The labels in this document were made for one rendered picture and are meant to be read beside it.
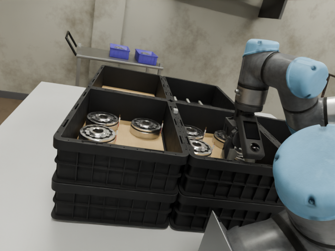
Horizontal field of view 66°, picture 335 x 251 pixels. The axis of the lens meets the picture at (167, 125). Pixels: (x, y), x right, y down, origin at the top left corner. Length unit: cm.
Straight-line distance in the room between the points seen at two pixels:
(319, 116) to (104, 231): 57
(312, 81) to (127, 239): 53
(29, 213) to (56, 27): 257
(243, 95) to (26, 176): 65
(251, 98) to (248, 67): 7
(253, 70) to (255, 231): 34
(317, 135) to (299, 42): 348
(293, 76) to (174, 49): 267
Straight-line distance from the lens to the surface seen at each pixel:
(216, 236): 51
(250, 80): 64
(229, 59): 341
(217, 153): 87
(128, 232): 70
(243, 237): 49
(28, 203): 77
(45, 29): 315
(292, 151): 39
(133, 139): 83
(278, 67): 59
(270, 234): 49
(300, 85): 56
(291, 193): 36
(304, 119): 65
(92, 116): 87
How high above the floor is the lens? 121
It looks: 23 degrees down
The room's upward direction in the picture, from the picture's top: 13 degrees clockwise
